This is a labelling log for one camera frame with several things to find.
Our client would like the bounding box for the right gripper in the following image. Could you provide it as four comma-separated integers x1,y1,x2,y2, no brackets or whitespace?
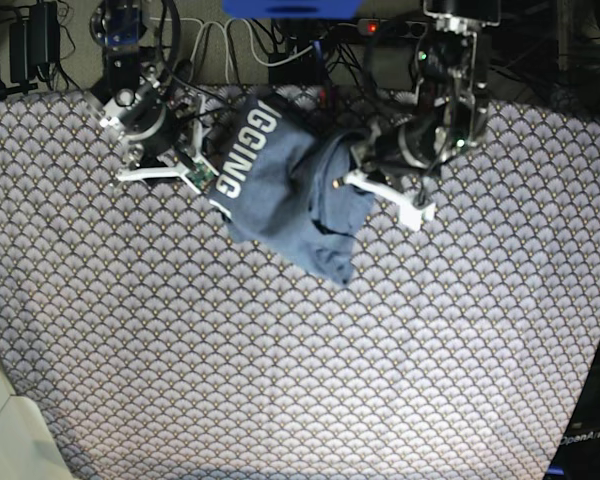
99,84,205,165

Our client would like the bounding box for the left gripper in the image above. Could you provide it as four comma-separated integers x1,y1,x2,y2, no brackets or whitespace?
352,117,445,178

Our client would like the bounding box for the blue T-shirt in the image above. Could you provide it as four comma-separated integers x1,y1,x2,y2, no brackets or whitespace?
207,95,374,286

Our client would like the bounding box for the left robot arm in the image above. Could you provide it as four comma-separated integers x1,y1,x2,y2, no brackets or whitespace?
353,1,501,176

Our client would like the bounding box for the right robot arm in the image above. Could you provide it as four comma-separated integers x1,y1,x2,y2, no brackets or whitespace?
85,1,195,168

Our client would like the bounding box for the black power strip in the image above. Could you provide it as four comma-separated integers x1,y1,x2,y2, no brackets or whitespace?
355,18,428,40

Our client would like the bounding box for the black power adapter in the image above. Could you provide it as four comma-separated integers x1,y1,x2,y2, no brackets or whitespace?
9,1,60,84

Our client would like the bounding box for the blue box overhead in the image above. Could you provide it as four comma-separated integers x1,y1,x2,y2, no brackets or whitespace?
222,0,362,19

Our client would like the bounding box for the fan-patterned tablecloth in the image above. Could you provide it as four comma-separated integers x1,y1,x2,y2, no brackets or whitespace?
0,93,600,479

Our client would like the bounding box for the black OpenArm base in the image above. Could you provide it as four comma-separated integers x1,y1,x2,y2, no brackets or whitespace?
545,343,600,479

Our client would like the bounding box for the white cable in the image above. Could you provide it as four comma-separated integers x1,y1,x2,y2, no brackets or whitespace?
149,14,315,84

